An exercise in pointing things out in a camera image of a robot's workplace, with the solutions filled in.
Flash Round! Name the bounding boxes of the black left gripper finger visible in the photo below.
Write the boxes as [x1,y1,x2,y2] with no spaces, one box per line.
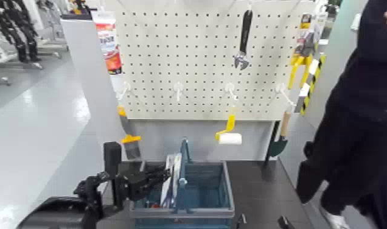
[147,175,172,193]
[147,167,172,181]

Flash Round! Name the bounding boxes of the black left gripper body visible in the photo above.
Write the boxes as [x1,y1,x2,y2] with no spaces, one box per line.
[114,172,150,206]

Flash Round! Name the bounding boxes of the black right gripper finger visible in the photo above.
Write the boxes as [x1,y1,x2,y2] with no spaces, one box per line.
[277,216,292,229]
[235,213,247,229]

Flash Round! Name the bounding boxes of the blue scissors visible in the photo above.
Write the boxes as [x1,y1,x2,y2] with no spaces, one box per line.
[160,153,183,210]

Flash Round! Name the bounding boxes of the grey display stand panel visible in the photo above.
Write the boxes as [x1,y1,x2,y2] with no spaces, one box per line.
[60,18,276,162]

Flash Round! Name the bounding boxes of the white pegboard hook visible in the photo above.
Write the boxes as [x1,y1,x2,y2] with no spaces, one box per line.
[173,81,184,102]
[116,81,132,100]
[275,83,296,108]
[225,82,239,102]

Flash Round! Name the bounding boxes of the person in dark clothes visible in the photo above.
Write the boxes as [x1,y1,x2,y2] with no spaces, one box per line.
[295,0,387,229]

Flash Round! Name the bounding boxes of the white pegboard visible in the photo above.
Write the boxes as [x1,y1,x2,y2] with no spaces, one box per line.
[111,0,316,122]

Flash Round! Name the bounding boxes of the red white glue tube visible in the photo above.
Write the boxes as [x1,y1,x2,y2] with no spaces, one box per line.
[91,11,124,76]

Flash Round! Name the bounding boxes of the black adjustable wrench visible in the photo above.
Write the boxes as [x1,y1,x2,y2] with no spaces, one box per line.
[234,9,254,71]

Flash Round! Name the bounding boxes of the yellow black machine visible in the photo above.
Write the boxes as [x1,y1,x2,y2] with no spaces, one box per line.
[68,0,89,15]

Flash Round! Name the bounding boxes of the black humanoid robot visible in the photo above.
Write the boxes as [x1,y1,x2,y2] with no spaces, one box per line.
[0,0,43,63]

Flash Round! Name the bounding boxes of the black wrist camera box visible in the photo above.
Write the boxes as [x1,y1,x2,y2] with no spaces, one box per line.
[103,141,123,180]

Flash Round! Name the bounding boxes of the yellow handled paint brush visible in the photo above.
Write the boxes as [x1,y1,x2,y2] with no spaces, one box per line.
[117,105,142,160]

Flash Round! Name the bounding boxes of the blue crate with handle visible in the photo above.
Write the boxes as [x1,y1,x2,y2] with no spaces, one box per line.
[128,137,235,229]

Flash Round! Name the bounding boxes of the green trowel with wooden handle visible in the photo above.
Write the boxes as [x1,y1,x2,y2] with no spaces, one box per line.
[265,110,293,159]

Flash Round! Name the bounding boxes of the yellow handled white paint roller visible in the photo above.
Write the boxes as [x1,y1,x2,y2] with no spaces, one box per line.
[215,107,243,146]

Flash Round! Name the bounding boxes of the yellow black striped post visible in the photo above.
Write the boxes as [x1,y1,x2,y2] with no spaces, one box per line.
[294,54,327,116]

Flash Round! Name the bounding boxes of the yellow handled pliers in package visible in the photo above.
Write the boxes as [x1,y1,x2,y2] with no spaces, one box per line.
[287,14,316,90]

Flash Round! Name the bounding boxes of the white wall plate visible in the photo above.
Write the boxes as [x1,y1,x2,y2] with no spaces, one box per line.
[350,13,363,32]

